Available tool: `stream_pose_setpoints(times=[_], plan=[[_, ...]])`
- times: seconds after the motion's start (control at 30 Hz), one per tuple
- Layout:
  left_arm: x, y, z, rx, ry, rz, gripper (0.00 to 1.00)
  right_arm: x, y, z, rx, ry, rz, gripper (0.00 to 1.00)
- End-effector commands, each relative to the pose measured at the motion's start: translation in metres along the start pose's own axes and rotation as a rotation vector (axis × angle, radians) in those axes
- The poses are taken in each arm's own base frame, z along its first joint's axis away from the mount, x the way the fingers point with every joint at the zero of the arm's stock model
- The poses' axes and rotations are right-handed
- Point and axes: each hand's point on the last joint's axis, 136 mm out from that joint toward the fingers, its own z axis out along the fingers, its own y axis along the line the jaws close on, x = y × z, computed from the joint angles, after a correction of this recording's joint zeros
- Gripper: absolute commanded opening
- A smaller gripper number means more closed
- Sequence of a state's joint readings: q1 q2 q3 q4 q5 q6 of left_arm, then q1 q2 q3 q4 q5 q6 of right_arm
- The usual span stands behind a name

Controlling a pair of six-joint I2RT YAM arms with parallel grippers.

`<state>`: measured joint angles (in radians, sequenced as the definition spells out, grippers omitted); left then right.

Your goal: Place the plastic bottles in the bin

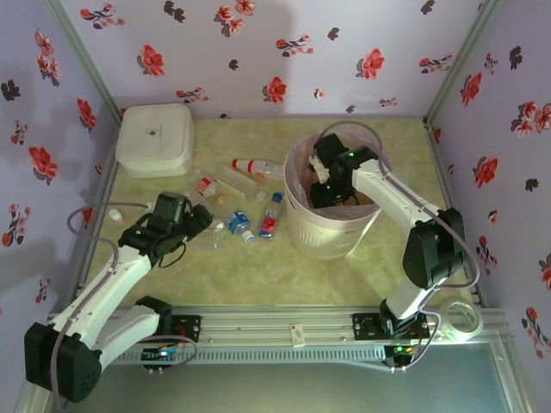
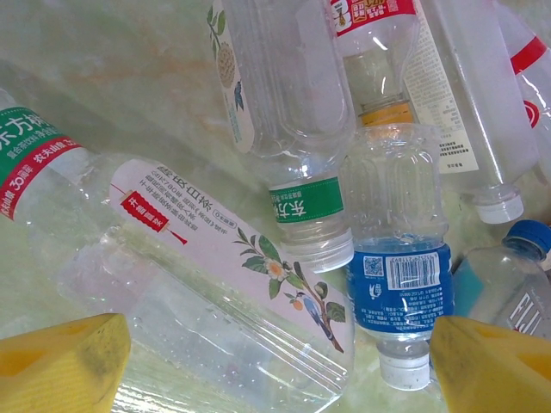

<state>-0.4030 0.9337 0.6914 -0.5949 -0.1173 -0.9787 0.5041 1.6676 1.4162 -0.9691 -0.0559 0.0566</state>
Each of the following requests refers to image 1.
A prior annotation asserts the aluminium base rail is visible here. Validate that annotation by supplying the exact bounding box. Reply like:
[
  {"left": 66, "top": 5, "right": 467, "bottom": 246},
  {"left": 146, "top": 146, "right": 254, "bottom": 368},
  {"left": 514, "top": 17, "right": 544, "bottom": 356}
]
[{"left": 42, "top": 304, "right": 490, "bottom": 348}]

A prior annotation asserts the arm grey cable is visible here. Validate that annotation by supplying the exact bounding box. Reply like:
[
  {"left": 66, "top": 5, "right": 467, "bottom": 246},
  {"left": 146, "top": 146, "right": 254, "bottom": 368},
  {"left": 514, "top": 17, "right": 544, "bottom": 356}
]
[
  {"left": 50, "top": 200, "right": 157, "bottom": 410},
  {"left": 318, "top": 120, "right": 481, "bottom": 313}
]

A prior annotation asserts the base grey cable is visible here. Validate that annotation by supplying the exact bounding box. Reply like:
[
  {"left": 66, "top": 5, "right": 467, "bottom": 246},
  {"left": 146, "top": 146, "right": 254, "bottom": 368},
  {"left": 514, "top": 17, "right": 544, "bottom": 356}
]
[
  {"left": 356, "top": 307, "right": 444, "bottom": 373},
  {"left": 141, "top": 329, "right": 200, "bottom": 376}
]

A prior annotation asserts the clear bottle red cap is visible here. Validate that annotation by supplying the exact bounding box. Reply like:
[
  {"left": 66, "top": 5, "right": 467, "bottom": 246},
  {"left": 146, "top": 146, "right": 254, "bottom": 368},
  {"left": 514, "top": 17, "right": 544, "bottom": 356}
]
[{"left": 231, "top": 157, "right": 286, "bottom": 180}]

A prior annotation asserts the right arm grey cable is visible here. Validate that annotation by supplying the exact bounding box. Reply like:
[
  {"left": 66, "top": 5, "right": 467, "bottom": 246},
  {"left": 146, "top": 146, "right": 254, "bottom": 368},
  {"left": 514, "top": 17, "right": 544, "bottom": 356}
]
[{"left": 318, "top": 120, "right": 481, "bottom": 313}]

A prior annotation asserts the aluminium frame bar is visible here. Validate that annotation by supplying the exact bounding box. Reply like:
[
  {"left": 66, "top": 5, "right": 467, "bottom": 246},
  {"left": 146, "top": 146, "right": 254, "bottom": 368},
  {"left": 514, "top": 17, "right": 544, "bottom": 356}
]
[
  {"left": 490, "top": 343, "right": 524, "bottom": 413},
  {"left": 12, "top": 378, "right": 53, "bottom": 413}
]

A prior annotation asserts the red label tan cap bottle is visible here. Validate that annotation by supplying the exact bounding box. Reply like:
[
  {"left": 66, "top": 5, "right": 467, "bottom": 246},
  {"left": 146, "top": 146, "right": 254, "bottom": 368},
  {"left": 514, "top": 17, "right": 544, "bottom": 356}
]
[{"left": 184, "top": 176, "right": 228, "bottom": 207}]

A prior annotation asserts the clear tape roll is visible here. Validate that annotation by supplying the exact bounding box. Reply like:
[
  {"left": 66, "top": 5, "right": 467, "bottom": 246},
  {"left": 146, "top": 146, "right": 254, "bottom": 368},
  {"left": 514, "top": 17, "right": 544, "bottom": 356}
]
[{"left": 445, "top": 300, "right": 482, "bottom": 344}]

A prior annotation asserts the right base grey cable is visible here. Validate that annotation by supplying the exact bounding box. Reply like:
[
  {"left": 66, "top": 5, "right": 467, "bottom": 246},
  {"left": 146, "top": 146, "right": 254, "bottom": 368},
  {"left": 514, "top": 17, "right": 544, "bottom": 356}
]
[{"left": 356, "top": 307, "right": 444, "bottom": 373}]

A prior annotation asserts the clear bottle green white label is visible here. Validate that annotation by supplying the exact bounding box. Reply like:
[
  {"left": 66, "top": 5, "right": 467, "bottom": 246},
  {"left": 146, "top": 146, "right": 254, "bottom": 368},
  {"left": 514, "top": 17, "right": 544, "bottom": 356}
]
[{"left": 189, "top": 214, "right": 230, "bottom": 251}]

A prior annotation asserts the left arm grey cable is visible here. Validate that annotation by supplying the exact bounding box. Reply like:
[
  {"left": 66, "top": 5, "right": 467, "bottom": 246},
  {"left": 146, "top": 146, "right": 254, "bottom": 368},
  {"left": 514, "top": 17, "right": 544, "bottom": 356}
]
[{"left": 50, "top": 200, "right": 157, "bottom": 410}]

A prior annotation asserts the white plastic waste bin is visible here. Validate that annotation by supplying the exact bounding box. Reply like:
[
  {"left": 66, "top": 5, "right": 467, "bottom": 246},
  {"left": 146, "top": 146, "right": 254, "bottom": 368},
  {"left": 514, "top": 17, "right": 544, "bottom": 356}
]
[{"left": 282, "top": 136, "right": 383, "bottom": 262}]

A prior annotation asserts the left base grey cable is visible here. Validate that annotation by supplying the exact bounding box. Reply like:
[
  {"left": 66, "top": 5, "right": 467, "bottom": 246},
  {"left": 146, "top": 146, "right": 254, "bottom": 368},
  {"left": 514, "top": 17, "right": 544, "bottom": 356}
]
[{"left": 141, "top": 329, "right": 200, "bottom": 376}]

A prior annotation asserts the aluminium side rail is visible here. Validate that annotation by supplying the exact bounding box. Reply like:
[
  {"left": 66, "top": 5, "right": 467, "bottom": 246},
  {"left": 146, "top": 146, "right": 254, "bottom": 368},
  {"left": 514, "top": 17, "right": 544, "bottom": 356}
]
[
  {"left": 424, "top": 122, "right": 487, "bottom": 309},
  {"left": 64, "top": 124, "right": 124, "bottom": 311}
]

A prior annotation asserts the pink plastic bin liner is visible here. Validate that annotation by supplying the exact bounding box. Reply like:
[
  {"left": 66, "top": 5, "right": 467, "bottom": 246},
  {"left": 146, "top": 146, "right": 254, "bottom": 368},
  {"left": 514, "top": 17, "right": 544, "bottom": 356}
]
[{"left": 283, "top": 136, "right": 382, "bottom": 216}]

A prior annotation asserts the aluminium corner post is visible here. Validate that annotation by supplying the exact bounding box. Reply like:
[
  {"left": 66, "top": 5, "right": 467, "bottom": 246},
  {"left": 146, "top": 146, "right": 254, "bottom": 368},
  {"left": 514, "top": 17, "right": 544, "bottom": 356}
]
[
  {"left": 424, "top": 0, "right": 505, "bottom": 128},
  {"left": 40, "top": 0, "right": 126, "bottom": 128}
]

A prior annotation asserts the white square lidded container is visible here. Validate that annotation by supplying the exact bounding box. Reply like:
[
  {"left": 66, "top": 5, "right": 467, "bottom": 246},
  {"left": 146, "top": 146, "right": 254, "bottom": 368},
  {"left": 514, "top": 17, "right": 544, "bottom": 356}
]
[{"left": 115, "top": 102, "right": 195, "bottom": 180}]

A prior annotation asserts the long clear square bottle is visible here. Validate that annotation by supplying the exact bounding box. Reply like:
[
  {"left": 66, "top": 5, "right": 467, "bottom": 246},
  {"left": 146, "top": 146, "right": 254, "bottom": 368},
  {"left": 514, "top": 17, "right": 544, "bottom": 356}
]
[{"left": 214, "top": 165, "right": 268, "bottom": 202}]

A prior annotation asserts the grey slotted cable duct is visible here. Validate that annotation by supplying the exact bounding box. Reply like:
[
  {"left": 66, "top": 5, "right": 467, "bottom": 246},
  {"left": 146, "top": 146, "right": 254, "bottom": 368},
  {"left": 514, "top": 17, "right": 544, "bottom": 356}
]
[{"left": 101, "top": 346, "right": 388, "bottom": 367}]

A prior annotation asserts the blue cap flower label bottle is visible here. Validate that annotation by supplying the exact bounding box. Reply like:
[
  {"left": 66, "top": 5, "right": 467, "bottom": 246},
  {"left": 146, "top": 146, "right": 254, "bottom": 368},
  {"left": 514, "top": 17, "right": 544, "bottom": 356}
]
[{"left": 257, "top": 191, "right": 285, "bottom": 241}]

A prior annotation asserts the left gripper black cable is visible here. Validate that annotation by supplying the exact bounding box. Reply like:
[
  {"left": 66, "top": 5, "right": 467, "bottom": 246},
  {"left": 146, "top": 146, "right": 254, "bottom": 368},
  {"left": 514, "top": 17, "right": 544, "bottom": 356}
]
[{"left": 148, "top": 238, "right": 187, "bottom": 268}]

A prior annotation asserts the green circuit board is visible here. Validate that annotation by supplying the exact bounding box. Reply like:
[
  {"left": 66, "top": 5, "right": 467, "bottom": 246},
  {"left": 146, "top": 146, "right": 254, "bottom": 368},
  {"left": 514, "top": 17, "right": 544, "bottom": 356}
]
[
  {"left": 141, "top": 346, "right": 183, "bottom": 363},
  {"left": 384, "top": 342, "right": 422, "bottom": 359}
]

